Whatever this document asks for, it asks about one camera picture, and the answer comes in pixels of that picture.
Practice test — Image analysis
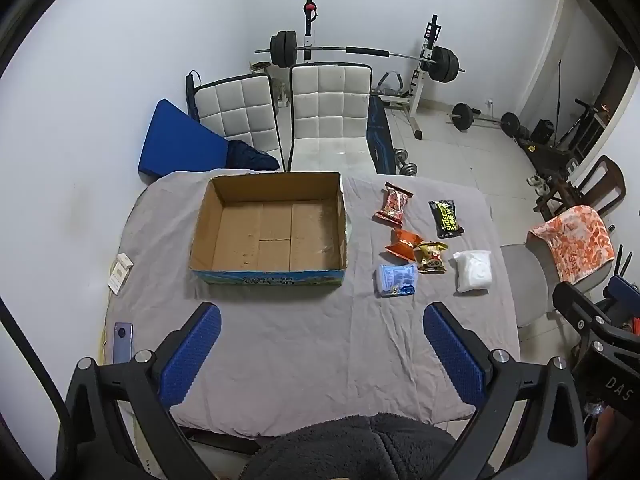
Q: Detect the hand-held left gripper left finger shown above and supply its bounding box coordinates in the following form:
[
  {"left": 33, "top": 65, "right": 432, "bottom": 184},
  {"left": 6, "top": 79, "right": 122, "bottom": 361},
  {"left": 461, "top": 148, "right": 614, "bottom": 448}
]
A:
[{"left": 57, "top": 302, "right": 222, "bottom": 480}]

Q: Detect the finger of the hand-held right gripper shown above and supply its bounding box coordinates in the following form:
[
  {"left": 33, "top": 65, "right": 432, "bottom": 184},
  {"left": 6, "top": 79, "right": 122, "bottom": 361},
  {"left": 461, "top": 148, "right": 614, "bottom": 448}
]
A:
[
  {"left": 552, "top": 282, "right": 613, "bottom": 333},
  {"left": 602, "top": 276, "right": 640, "bottom": 311}
]

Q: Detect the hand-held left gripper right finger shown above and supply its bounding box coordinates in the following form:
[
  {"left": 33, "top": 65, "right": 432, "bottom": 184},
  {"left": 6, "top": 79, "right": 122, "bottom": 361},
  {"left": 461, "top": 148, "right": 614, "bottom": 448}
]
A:
[{"left": 422, "top": 301, "right": 588, "bottom": 480}]

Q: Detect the white soft bag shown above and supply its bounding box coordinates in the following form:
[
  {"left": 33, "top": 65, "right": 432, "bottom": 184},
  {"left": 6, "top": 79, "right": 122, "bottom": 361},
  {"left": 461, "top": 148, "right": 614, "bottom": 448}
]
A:
[{"left": 452, "top": 250, "right": 493, "bottom": 294}]

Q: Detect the blue clear snack packet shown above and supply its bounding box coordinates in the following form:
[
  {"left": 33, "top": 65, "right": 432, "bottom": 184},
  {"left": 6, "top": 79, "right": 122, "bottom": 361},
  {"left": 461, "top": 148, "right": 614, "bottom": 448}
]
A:
[{"left": 375, "top": 263, "right": 418, "bottom": 298}]

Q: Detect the gold snack packet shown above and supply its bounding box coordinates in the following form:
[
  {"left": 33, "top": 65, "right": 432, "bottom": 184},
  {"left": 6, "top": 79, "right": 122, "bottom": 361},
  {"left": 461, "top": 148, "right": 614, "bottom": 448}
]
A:
[{"left": 414, "top": 241, "right": 449, "bottom": 275}]

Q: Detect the orange snack packet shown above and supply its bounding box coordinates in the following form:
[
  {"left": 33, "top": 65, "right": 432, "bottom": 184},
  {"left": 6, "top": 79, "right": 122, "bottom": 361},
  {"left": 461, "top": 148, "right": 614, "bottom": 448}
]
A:
[{"left": 385, "top": 228, "right": 424, "bottom": 262}]

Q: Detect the black wipes packet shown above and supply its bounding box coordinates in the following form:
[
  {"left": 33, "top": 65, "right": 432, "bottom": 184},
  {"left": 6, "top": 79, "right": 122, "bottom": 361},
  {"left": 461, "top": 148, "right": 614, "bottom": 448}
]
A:
[{"left": 428, "top": 200, "right": 465, "bottom": 239}]

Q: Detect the cardboard box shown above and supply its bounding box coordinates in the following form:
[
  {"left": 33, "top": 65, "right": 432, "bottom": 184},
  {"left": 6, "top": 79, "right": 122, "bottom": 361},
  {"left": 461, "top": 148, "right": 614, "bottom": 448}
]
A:
[{"left": 189, "top": 171, "right": 349, "bottom": 287}]

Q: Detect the red snack packet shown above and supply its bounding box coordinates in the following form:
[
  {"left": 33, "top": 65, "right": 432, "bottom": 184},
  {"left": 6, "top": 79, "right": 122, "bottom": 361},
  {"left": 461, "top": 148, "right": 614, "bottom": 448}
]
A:
[{"left": 372, "top": 181, "right": 414, "bottom": 226}]

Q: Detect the person's right forearm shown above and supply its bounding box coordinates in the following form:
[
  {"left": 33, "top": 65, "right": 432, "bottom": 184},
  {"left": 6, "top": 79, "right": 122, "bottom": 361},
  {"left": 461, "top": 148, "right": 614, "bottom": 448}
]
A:
[{"left": 587, "top": 405, "right": 640, "bottom": 480}]

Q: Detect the orange floral towel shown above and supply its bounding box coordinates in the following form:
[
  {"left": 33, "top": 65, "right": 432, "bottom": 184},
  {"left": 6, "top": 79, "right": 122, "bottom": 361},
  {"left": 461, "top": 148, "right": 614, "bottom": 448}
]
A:
[{"left": 527, "top": 204, "right": 616, "bottom": 283}]

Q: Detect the blue smartphone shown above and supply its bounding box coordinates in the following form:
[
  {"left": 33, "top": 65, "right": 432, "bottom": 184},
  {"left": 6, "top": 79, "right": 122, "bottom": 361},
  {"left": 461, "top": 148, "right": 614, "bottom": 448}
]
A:
[{"left": 112, "top": 322, "right": 133, "bottom": 363}]

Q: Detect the flat white box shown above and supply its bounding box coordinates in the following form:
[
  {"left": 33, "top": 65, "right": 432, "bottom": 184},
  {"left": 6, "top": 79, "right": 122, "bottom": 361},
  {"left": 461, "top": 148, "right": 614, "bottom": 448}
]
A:
[{"left": 107, "top": 264, "right": 132, "bottom": 293}]

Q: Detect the grey table cloth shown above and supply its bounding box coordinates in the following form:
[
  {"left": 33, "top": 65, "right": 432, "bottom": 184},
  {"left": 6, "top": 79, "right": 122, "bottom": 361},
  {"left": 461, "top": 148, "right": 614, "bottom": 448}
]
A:
[{"left": 102, "top": 169, "right": 521, "bottom": 436}]

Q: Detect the brown wooden chair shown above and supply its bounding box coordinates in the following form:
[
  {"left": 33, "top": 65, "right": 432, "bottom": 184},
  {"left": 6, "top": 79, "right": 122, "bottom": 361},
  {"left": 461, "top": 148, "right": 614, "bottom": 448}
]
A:
[{"left": 532, "top": 155, "right": 627, "bottom": 221}]

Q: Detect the person's dark fleece clothing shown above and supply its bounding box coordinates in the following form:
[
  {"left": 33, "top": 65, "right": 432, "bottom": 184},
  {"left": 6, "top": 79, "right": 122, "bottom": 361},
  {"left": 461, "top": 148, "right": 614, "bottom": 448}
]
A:
[{"left": 240, "top": 412, "right": 496, "bottom": 480}]

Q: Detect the black exercise machine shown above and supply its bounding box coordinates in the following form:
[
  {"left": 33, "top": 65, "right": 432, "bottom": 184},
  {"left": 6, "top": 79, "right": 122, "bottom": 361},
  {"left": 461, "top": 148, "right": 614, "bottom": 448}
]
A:
[{"left": 520, "top": 97, "right": 616, "bottom": 181}]

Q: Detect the dark blue jacket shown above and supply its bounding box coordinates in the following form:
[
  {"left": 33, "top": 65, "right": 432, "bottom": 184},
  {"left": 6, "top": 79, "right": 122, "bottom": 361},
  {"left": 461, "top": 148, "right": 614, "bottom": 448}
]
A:
[{"left": 223, "top": 140, "right": 281, "bottom": 172}]

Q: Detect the blue foam mat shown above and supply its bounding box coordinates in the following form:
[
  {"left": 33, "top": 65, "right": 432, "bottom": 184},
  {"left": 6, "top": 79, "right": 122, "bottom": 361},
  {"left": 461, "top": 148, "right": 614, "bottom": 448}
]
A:
[{"left": 138, "top": 99, "right": 231, "bottom": 181}]

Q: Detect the short barbell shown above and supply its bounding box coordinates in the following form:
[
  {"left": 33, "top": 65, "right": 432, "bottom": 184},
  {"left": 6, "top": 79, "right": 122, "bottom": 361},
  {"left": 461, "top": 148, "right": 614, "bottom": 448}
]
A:
[{"left": 446, "top": 102, "right": 521, "bottom": 138}]

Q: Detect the white padded chair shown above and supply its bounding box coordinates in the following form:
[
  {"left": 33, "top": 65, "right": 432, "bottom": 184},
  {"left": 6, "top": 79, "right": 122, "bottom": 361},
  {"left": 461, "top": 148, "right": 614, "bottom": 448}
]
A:
[
  {"left": 286, "top": 62, "right": 376, "bottom": 173},
  {"left": 192, "top": 72, "right": 283, "bottom": 171}
]

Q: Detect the white weight bench rack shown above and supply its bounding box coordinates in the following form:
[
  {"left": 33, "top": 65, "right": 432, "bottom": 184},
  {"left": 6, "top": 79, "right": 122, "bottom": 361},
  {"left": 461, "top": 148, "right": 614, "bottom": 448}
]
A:
[{"left": 300, "top": 0, "right": 443, "bottom": 141}]

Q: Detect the long barbell with black plates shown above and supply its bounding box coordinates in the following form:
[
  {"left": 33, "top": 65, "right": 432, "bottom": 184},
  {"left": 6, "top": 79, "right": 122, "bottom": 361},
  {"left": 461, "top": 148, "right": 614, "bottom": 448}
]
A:
[{"left": 255, "top": 31, "right": 466, "bottom": 84}]

